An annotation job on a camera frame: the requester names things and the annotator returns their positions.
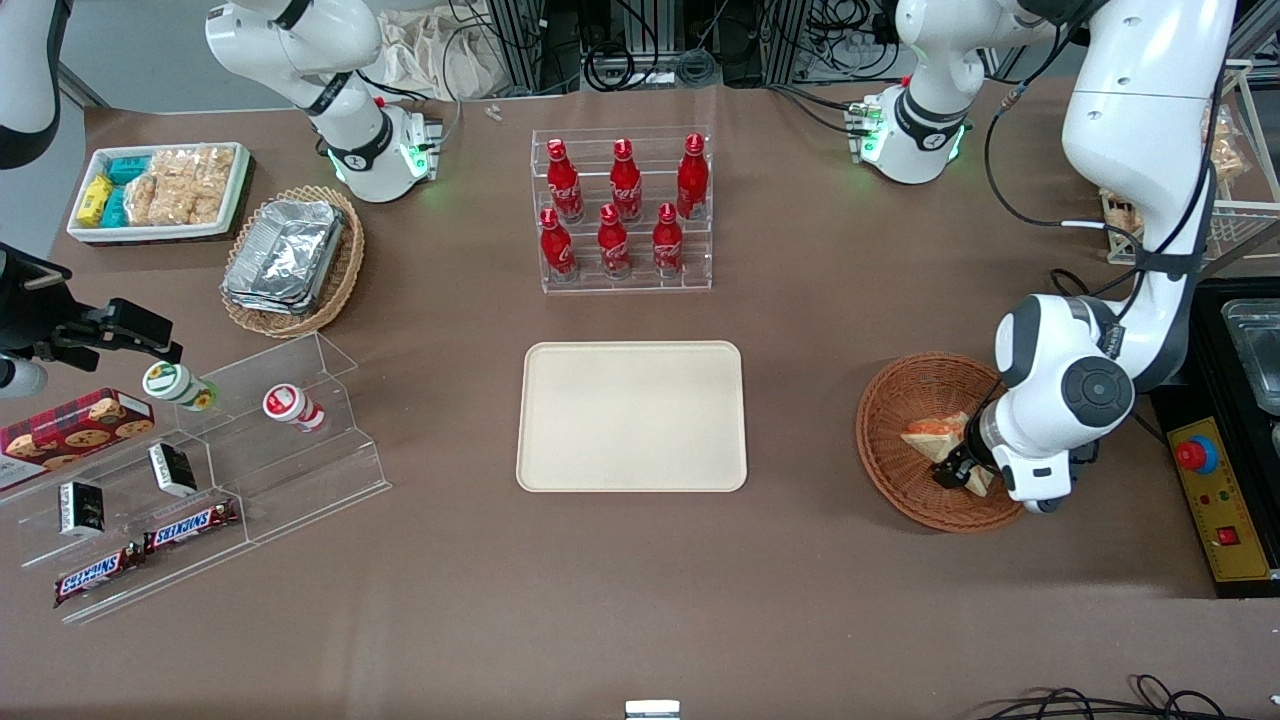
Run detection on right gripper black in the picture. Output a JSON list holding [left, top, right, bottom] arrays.
[[0, 246, 185, 363]]

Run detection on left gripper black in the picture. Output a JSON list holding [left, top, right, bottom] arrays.
[[936, 425, 1004, 492]]

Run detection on triangle sandwich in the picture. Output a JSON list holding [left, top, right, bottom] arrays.
[[903, 412, 998, 498]]

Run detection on round brown wicker basket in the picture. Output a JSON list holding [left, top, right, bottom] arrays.
[[856, 352, 1029, 533]]

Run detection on light oval wicker basket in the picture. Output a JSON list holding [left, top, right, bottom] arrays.
[[220, 185, 366, 339]]

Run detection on cream plastic tray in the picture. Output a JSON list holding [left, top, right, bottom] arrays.
[[516, 341, 749, 494]]

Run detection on green capped yogurt bottle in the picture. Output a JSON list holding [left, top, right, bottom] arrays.
[[142, 361, 219, 413]]

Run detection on white rectangular snack bin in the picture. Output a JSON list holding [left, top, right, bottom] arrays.
[[67, 142, 251, 246]]

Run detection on red cookie box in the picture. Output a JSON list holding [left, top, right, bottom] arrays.
[[0, 388, 156, 491]]

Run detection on rice cracker packet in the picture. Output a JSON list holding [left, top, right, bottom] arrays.
[[124, 177, 223, 228], [150, 147, 237, 201], [1203, 100, 1251, 186]]

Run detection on yellow snack pack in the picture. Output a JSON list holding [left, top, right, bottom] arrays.
[[77, 175, 114, 228]]

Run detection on small black white box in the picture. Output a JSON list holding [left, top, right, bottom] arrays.
[[58, 481, 107, 538], [148, 442, 199, 498]]

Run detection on aluminium foil container stack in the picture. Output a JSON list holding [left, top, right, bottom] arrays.
[[222, 198, 347, 317]]

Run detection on red capped yogurt bottle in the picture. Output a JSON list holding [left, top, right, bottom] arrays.
[[262, 384, 328, 433]]

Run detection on Snickers chocolate bar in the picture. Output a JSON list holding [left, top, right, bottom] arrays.
[[53, 545, 147, 609], [143, 497, 241, 556]]

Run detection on clear acrylic tiered stand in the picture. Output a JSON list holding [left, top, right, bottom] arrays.
[[0, 332, 393, 626]]

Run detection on yellow emergency stop box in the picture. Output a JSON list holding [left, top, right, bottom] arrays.
[[1165, 415, 1277, 584]]

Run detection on steel pan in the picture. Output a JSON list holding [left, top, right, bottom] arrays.
[[1222, 298, 1280, 416]]

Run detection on red cola bottle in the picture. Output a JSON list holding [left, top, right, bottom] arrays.
[[608, 138, 645, 223], [652, 203, 686, 278], [597, 203, 633, 279], [539, 207, 578, 281], [545, 138, 585, 223], [676, 133, 710, 221]]

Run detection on clear acrylic bottle rack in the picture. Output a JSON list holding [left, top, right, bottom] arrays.
[[530, 125, 714, 294]]

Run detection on white cloth bag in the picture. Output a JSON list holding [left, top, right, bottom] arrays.
[[375, 8, 506, 101]]

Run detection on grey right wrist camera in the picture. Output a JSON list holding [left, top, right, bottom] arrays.
[[0, 358, 48, 398]]

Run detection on black floor cables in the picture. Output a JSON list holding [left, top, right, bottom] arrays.
[[985, 675, 1251, 720]]

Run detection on black camera cable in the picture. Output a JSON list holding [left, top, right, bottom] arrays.
[[965, 85, 1146, 446]]

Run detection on white wire rack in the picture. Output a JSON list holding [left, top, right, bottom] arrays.
[[1100, 60, 1280, 266]]

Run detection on coiled black cable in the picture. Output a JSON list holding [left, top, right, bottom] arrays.
[[675, 48, 721, 89], [583, 45, 637, 91]]

